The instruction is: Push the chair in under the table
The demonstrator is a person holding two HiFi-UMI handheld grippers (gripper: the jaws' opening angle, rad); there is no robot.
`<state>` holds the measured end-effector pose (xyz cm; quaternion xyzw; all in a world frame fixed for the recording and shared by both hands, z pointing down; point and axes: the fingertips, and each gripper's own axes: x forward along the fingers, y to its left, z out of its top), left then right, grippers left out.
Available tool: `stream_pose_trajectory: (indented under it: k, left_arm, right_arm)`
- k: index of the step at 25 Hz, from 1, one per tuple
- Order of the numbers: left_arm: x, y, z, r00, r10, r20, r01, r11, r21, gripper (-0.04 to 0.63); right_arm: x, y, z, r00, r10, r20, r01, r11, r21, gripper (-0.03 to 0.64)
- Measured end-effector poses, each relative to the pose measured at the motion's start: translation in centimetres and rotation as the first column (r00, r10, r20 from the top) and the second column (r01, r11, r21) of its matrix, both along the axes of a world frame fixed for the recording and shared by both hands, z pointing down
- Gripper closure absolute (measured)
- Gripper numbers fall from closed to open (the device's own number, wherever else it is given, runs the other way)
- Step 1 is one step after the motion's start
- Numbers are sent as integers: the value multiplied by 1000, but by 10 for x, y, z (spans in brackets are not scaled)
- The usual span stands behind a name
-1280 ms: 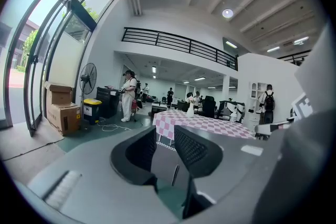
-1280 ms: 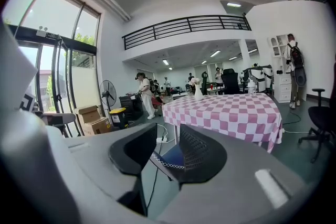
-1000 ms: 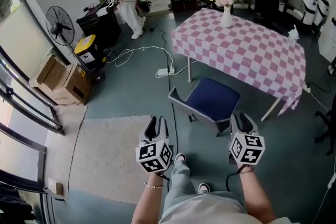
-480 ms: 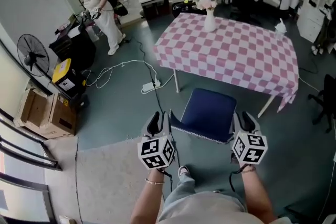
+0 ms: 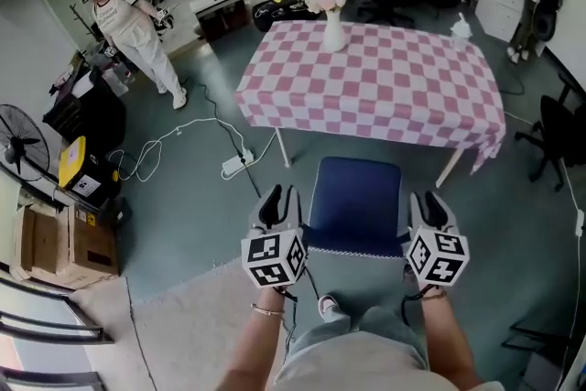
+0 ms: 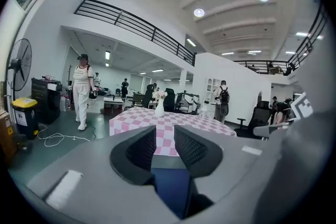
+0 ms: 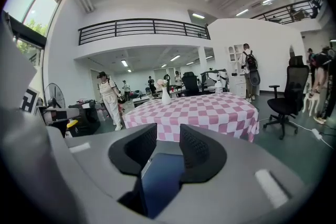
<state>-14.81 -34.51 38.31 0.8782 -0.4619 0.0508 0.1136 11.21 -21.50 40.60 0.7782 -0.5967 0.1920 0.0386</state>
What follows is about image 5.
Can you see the blue seat grey chair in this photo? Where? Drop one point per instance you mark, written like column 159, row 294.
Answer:
column 354, row 197

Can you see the white vase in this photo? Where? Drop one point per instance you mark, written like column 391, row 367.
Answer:
column 333, row 34

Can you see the black framed glass window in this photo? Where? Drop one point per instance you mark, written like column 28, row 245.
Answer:
column 50, row 329

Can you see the clear plastic drink cup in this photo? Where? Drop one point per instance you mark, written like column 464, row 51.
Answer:
column 460, row 34

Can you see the white top low cabinet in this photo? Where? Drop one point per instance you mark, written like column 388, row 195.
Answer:
column 220, row 4

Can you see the black standing fan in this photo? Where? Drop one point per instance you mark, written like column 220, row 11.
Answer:
column 20, row 144

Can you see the black coat rack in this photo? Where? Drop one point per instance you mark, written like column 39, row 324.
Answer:
column 84, row 20

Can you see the person's grey jeans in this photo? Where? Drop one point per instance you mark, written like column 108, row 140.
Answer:
column 380, row 329

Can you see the black drawer cabinet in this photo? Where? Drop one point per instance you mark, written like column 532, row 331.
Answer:
column 91, row 114

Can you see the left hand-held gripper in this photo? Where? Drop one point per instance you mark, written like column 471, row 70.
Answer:
column 265, row 254

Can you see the black toolbox with yellow lid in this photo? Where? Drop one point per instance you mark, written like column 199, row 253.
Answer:
column 87, row 171

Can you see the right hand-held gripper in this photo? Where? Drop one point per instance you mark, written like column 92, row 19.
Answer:
column 439, row 256

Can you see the person's left shoe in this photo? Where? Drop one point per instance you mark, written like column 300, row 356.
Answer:
column 326, row 307

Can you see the black metal frame stand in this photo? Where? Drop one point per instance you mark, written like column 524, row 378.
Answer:
column 531, row 334

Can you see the pink checkered tablecloth table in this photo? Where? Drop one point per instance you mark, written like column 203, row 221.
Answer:
column 283, row 148

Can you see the white power strip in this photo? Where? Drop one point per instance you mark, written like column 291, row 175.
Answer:
column 580, row 222
column 237, row 164

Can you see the person's right forearm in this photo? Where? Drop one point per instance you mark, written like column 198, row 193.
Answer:
column 446, row 343

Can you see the person's grey shirt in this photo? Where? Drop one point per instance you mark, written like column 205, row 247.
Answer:
column 361, row 366

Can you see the beige rug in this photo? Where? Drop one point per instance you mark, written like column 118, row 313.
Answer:
column 206, row 334

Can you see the pink checkered tablecloth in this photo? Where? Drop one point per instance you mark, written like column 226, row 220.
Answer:
column 375, row 87

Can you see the person's left forearm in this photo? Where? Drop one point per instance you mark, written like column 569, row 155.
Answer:
column 261, row 343

